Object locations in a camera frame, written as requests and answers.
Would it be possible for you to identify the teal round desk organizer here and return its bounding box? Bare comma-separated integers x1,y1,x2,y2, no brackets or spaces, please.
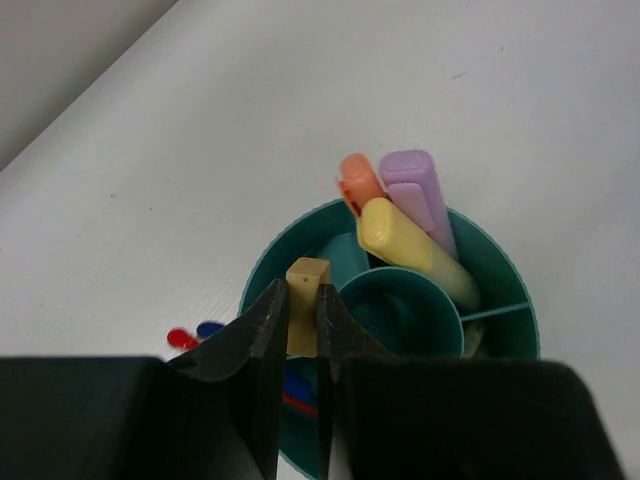
237,197,542,480

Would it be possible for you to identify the pink highlighter block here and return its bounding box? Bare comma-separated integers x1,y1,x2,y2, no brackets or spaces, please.
378,150,459,260

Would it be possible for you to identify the orange capped marker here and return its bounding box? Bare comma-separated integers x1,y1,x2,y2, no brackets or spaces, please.
336,153,388,218

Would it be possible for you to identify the blue ballpoint pen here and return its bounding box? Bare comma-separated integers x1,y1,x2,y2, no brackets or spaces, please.
196,321,225,340

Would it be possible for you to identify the small tan eraser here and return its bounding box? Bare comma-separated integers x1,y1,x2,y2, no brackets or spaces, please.
286,257,330,358

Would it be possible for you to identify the red ballpoint pen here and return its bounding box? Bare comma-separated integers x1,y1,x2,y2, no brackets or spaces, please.
166,328,200,351

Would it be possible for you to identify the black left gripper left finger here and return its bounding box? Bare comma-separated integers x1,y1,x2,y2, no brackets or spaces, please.
168,279,289,479

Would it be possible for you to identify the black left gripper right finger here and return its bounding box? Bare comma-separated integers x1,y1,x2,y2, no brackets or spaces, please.
315,284,391,479

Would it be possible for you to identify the yellow highlighter block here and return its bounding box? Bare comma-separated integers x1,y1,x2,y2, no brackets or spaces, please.
356,197,481,311

